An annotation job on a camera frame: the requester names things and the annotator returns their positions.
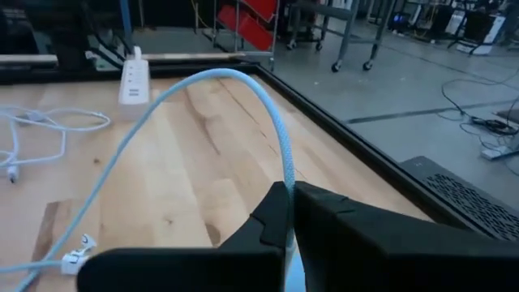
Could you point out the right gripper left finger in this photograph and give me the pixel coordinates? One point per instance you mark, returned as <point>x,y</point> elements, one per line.
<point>194,267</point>

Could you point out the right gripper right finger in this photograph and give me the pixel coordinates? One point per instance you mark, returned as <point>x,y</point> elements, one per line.
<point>385,251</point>

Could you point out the black perforated computer case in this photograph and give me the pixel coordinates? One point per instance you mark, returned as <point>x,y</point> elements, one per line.
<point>478,207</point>

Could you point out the white floor power strip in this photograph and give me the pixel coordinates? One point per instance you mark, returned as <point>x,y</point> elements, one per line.
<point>496,153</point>

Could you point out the white rectangular power strip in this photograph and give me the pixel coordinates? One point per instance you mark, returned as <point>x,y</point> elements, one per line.
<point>134,89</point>

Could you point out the grey wheeled workbench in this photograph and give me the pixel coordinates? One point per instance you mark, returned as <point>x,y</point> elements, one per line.
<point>346,40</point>

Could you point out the black equipment cart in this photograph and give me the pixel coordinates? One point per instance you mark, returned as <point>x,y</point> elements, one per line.
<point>474,28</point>

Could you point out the red storage bin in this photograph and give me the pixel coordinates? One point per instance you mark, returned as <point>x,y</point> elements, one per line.
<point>243,26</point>
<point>263,6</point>

